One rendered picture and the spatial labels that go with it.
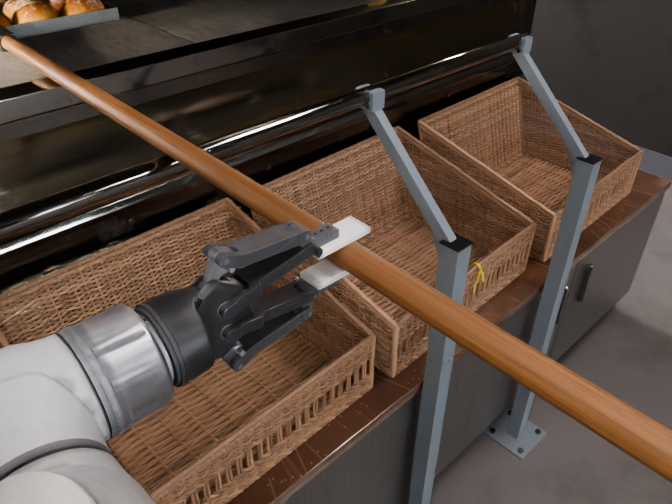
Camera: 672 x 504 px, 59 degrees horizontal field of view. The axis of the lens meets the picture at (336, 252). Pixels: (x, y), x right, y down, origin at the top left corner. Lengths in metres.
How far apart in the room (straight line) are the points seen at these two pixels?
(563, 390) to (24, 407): 0.37
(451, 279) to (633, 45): 2.70
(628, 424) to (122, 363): 0.36
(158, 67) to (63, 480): 0.99
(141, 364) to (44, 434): 0.08
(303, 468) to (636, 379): 1.45
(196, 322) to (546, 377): 0.27
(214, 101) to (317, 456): 0.76
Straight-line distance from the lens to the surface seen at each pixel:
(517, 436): 1.99
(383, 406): 1.26
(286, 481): 1.15
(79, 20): 1.54
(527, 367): 0.48
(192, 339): 0.48
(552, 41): 3.85
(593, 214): 1.92
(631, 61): 3.65
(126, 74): 1.21
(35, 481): 0.35
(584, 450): 2.05
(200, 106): 1.33
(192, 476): 1.02
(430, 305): 0.52
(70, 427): 0.42
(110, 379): 0.45
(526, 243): 1.59
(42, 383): 0.44
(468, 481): 1.88
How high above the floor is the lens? 1.54
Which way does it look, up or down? 35 degrees down
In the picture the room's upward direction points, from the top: straight up
